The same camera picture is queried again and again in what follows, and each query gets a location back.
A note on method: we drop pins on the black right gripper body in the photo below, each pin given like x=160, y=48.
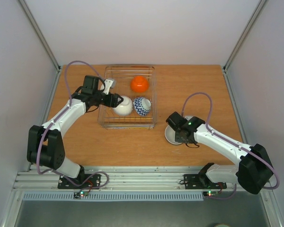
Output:
x=174, y=121

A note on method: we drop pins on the right small circuit board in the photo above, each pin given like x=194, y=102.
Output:
x=211, y=193

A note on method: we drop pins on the left small circuit board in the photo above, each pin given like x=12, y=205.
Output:
x=81, y=194

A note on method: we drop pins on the blue patterned bowl red inside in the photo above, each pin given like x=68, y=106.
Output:
x=142, y=106

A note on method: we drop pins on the grey slotted cable duct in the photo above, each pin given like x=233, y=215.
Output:
x=113, y=196

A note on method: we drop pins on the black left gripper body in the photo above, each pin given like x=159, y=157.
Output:
x=108, y=103

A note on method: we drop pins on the plain white bowl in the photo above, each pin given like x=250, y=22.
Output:
x=125, y=107

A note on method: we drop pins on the white bowl at bottom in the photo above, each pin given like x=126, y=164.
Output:
x=172, y=131

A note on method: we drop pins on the chrome wire dish rack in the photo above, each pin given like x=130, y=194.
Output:
x=123, y=75

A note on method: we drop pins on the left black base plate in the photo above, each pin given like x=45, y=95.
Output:
x=78, y=183

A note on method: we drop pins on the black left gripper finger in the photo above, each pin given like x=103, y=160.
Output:
x=118, y=103
x=119, y=97

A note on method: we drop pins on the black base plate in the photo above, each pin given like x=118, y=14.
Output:
x=195, y=181
x=78, y=183

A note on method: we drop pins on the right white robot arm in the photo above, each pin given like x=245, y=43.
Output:
x=253, y=167

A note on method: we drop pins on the small circuit board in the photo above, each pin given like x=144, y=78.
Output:
x=81, y=194
x=211, y=193

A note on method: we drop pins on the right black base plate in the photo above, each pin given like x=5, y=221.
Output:
x=195, y=181

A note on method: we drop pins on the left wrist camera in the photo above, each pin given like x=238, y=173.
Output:
x=108, y=84

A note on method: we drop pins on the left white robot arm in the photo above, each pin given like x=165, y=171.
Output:
x=45, y=143

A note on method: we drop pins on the aluminium front rail bed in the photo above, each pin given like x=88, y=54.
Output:
x=121, y=178

